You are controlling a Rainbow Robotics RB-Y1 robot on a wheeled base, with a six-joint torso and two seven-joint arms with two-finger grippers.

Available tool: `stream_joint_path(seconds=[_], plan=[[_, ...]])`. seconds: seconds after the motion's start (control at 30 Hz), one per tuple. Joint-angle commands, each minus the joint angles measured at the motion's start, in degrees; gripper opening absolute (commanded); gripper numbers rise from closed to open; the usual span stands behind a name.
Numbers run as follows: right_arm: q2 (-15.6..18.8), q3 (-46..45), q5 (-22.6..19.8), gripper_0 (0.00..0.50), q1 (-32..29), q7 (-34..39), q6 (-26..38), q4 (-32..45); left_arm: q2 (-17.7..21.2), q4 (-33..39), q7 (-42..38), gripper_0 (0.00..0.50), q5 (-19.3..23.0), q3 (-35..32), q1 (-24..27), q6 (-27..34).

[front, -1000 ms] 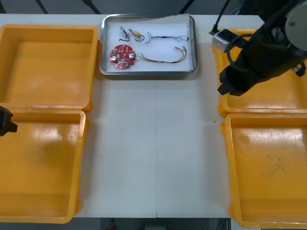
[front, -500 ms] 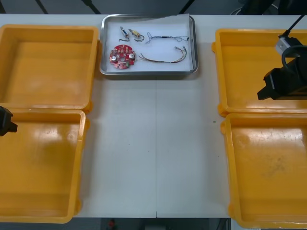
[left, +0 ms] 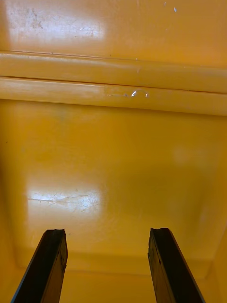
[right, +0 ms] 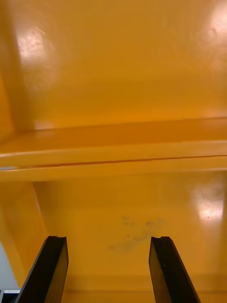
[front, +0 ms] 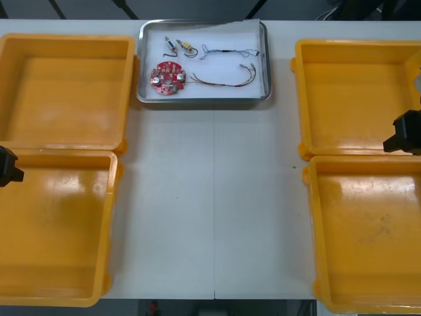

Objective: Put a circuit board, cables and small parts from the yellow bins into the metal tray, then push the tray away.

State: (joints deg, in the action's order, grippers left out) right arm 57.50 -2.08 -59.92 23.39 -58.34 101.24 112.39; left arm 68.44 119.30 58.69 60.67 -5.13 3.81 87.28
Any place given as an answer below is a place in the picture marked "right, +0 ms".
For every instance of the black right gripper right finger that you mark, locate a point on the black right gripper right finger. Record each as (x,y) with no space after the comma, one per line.
(170,270)

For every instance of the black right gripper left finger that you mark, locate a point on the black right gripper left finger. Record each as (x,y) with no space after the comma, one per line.
(45,270)

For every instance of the yellow-orange plastic bin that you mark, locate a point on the yellow-orange plastic bin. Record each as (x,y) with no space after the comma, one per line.
(118,71)
(113,227)

